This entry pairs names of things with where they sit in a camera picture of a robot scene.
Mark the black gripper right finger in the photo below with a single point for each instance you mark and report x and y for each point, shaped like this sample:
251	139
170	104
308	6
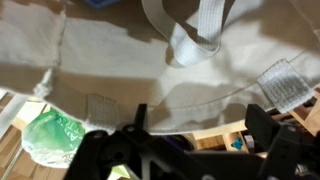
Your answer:
261	125

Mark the green plastic bag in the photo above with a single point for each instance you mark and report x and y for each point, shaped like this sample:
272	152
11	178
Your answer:
52	139

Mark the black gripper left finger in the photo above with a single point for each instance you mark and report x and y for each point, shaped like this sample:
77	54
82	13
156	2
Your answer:
141	116

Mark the white canvas tote bag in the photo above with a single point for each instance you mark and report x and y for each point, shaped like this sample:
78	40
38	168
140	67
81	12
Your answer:
197	64

